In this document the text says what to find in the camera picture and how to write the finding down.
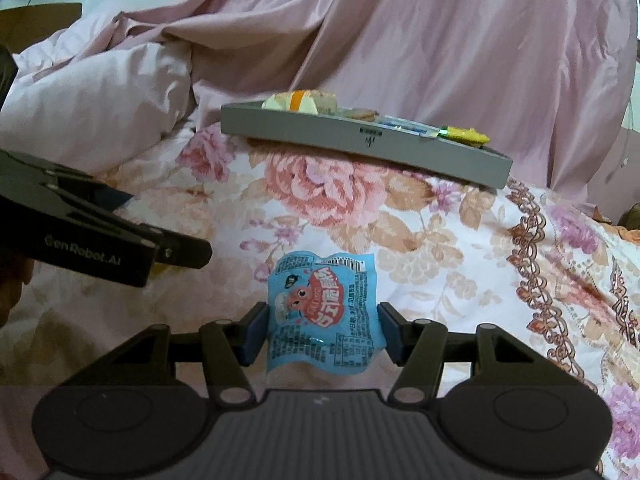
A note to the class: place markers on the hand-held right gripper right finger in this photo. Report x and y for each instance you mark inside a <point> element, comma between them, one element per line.
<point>392,335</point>

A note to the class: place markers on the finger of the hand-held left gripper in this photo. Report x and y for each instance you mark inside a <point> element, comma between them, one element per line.
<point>65,185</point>
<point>185,252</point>

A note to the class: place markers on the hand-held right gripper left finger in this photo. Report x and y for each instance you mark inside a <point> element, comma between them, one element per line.
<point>255,335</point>

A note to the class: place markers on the light blue snack packet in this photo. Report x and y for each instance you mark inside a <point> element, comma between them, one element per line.
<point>320,310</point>

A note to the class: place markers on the grey cardboard box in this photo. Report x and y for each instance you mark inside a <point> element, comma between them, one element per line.
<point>300,127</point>

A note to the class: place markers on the cream orange-striped cracker packet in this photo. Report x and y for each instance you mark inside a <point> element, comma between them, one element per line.
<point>290,102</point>

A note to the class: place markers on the long dark blue packet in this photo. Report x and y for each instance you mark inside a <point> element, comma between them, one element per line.
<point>405,124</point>

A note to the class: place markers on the green and yellow candy packet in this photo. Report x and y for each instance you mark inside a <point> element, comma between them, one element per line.
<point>465,135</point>

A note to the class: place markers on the clear round biscuit packet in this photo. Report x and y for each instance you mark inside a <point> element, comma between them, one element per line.
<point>361,114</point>

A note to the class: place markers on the white quilt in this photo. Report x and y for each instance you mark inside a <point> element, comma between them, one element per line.
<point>100,110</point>

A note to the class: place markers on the floral bedsheet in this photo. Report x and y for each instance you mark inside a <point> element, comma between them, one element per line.
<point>450,240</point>

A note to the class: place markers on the wooden headboard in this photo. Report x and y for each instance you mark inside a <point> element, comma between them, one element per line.
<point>35,25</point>

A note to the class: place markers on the orange cloth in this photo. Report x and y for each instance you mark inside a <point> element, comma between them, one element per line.
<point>631,235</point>

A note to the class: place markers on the pink satin sheet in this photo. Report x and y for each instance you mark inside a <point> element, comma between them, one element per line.
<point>450,35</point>

